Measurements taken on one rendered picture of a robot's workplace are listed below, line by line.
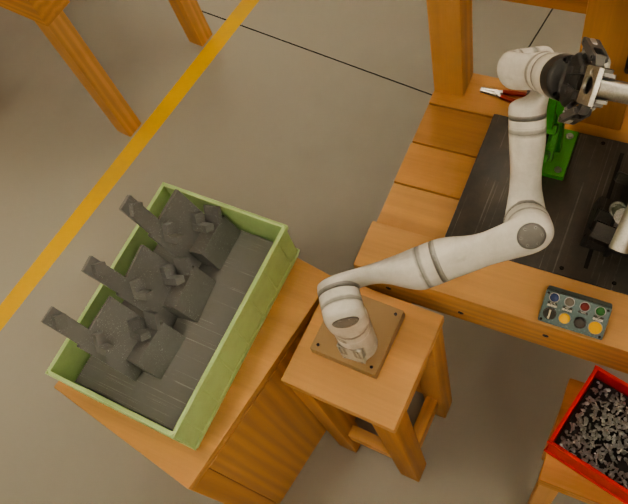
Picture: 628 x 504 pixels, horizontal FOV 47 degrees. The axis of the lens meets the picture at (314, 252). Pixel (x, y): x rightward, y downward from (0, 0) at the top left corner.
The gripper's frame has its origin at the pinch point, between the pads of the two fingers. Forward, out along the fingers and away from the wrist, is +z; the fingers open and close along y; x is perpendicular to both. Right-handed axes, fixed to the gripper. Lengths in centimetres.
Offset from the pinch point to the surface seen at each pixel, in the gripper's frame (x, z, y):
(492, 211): 18, -75, -38
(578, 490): 39, -29, -88
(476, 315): 17, -63, -63
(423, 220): 2, -80, -45
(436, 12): -7, -87, 7
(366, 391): -9, -53, -84
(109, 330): -75, -68, -85
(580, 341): 37, -47, -59
